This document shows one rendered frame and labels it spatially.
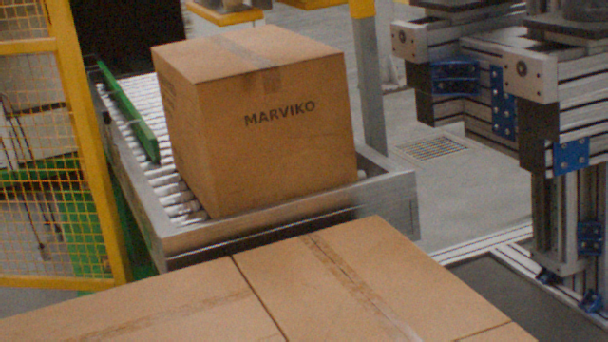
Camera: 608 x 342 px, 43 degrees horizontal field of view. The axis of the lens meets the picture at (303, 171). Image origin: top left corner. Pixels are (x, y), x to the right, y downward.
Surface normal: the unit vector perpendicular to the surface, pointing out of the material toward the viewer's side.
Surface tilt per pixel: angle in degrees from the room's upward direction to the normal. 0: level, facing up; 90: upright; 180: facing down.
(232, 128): 90
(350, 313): 0
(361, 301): 0
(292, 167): 90
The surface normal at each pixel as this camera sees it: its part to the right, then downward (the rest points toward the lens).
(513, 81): -0.92, 0.24
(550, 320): -0.13, -0.93
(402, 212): 0.35, 0.29
